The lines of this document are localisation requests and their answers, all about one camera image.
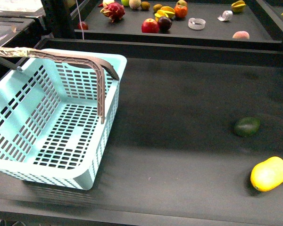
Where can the light blue plastic basket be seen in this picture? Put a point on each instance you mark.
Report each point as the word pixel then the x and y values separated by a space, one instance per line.
pixel 50 131

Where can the yellow mango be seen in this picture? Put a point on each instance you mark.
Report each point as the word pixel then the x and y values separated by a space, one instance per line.
pixel 268 174

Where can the brown basket handle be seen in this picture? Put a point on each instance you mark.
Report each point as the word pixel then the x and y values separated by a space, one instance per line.
pixel 97 64

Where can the red apple on shelf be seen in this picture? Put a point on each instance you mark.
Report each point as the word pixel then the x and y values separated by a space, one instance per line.
pixel 149 25

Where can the dark purple plum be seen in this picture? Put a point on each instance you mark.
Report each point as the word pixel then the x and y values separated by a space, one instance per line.
pixel 164 23

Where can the small red fruit left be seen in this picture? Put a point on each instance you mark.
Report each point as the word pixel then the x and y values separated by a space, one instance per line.
pixel 82 25

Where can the pink dragon fruit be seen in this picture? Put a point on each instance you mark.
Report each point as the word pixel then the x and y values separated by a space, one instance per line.
pixel 114 11

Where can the yellow starfruit near persimmon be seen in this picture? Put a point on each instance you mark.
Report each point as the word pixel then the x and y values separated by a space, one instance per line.
pixel 166 11

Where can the green avocado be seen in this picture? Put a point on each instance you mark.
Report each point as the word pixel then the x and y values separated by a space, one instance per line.
pixel 246 127

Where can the brown kiwi right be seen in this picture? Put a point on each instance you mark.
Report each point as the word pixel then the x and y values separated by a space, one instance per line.
pixel 157 7

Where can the brown kiwi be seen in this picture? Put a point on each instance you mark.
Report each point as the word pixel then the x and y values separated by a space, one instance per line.
pixel 145 5
pixel 157 7

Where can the brown kiwi left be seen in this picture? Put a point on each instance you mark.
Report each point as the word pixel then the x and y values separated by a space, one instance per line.
pixel 145 5

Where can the orange persimmon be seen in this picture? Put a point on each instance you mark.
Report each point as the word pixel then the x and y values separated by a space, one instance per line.
pixel 180 11

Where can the round pale peach fruit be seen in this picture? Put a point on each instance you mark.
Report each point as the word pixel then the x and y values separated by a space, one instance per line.
pixel 134 4

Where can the green apple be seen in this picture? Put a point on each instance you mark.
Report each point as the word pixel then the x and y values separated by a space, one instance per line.
pixel 125 3

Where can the pink peach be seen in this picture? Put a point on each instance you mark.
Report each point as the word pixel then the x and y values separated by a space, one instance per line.
pixel 241 35

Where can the yellow starfruit far right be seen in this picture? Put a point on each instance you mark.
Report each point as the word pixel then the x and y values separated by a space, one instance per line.
pixel 238 6

